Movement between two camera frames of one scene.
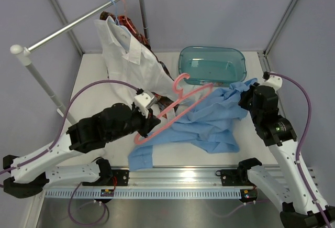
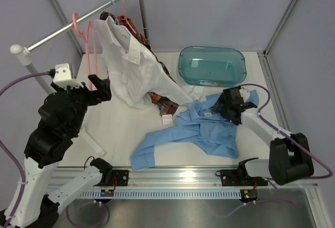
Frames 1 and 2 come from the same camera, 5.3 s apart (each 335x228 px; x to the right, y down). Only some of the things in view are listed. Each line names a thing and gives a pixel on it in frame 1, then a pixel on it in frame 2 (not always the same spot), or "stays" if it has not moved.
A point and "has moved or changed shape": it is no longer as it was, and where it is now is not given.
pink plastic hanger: (181, 95) to (85, 38)
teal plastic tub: (219, 65) stays
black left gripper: (148, 123) to (103, 93)
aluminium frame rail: (167, 177) stays
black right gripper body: (246, 101) to (226, 114)
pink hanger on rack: (124, 7) stays
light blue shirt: (212, 123) has moved or changed shape
